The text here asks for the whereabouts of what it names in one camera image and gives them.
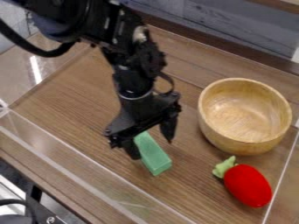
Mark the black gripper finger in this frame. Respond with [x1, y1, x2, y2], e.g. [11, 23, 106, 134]
[121, 139, 141, 160]
[158, 113, 177, 143]

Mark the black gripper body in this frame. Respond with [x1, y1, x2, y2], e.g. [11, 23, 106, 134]
[103, 91, 181, 148]

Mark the green rectangular block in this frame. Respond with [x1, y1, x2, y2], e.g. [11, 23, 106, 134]
[134, 131, 172, 176]

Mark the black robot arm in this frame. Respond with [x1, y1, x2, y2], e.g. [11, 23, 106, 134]
[13, 0, 181, 159]

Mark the brown wooden bowl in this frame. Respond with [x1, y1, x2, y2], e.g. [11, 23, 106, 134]
[197, 78, 293, 156]

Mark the red plush strawberry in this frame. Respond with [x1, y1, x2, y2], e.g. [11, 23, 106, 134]
[212, 156, 273, 207]

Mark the clear acrylic front wall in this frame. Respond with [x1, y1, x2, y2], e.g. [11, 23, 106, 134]
[0, 100, 194, 224]

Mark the black metal table bracket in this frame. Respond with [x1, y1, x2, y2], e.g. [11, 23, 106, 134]
[25, 185, 66, 224]

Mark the black cable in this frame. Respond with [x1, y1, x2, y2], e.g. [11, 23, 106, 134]
[0, 17, 77, 59]

